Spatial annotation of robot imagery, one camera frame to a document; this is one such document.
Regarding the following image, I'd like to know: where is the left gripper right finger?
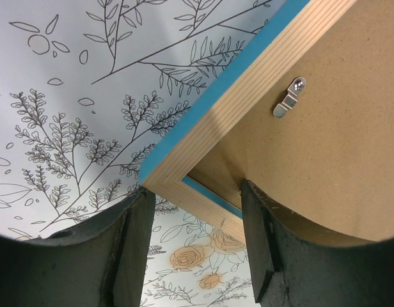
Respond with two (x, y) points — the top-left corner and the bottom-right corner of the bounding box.
(240, 180), (394, 306)

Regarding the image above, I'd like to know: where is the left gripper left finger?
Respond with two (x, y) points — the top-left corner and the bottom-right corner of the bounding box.
(0, 188), (155, 306)

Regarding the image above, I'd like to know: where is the blue picture frame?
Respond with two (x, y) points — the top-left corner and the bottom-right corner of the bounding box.
(140, 1), (394, 240)

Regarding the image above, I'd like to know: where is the floral patterned table mat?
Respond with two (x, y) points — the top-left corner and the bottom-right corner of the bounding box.
(0, 0), (287, 307)

